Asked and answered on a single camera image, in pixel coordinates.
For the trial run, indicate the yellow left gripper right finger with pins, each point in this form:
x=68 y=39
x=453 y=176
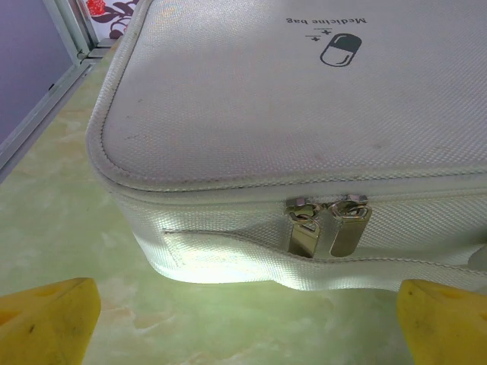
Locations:
x=445 y=327

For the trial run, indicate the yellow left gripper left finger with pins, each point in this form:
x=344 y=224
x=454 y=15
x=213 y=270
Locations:
x=45 y=327

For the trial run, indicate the silver zipper pull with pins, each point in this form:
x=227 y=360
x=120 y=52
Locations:
x=303 y=235
x=348 y=233

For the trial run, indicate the white square lidded box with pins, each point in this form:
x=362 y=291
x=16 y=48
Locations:
x=247 y=125

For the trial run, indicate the aluminium frame rail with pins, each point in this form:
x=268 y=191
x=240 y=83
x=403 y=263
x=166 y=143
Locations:
x=42 y=110

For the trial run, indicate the aluminium frame post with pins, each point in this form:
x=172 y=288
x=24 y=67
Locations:
x=80 y=26

